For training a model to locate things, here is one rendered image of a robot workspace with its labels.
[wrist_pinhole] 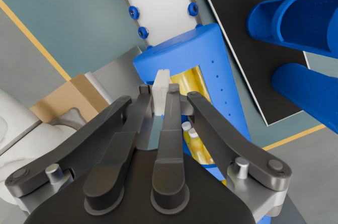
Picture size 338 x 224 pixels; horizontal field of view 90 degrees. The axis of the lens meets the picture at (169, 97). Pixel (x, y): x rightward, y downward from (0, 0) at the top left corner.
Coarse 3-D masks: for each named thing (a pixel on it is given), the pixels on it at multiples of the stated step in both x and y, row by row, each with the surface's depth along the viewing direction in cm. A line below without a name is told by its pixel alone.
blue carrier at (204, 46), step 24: (216, 24) 47; (168, 48) 41; (192, 48) 41; (216, 48) 44; (144, 72) 47; (216, 72) 45; (216, 96) 46; (240, 120) 54; (216, 168) 55; (264, 216) 70
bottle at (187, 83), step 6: (186, 72) 49; (192, 72) 50; (174, 78) 50; (180, 78) 49; (186, 78) 49; (192, 78) 50; (180, 84) 50; (186, 84) 50; (192, 84) 50; (180, 90) 51; (186, 90) 50; (192, 90) 50; (198, 90) 52
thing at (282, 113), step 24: (216, 0) 130; (240, 0) 129; (264, 0) 128; (240, 24) 136; (240, 48) 143; (264, 48) 143; (288, 48) 142; (264, 72) 151; (264, 96) 161; (264, 120) 172
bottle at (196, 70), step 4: (192, 68) 52; (196, 68) 51; (196, 72) 52; (200, 72) 51; (196, 76) 53; (200, 76) 52; (196, 80) 53; (200, 80) 53; (200, 84) 53; (204, 84) 53; (200, 88) 54; (204, 88) 54; (200, 92) 55; (204, 92) 54; (204, 96) 55; (208, 96) 55; (208, 100) 56
